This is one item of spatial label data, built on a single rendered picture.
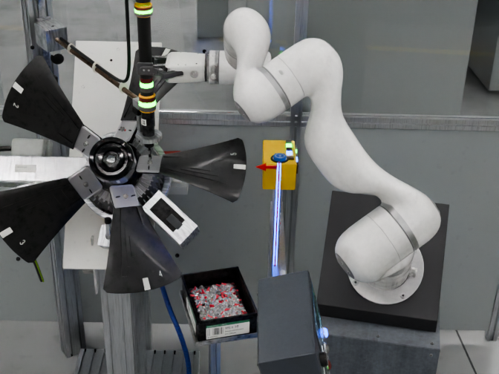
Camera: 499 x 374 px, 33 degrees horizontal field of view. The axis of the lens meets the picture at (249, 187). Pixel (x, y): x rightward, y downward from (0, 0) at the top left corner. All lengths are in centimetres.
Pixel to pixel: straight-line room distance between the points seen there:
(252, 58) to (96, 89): 96
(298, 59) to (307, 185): 149
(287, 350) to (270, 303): 15
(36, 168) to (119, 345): 68
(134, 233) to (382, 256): 77
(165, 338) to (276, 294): 184
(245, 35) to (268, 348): 62
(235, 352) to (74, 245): 115
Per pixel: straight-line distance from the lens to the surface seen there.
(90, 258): 252
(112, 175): 225
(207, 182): 224
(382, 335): 214
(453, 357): 357
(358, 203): 221
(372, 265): 176
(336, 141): 171
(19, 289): 353
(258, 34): 175
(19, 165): 248
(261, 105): 168
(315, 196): 317
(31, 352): 355
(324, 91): 171
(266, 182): 257
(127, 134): 231
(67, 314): 338
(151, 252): 229
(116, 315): 272
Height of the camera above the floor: 229
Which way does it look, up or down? 30 degrees down
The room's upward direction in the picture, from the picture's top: 1 degrees clockwise
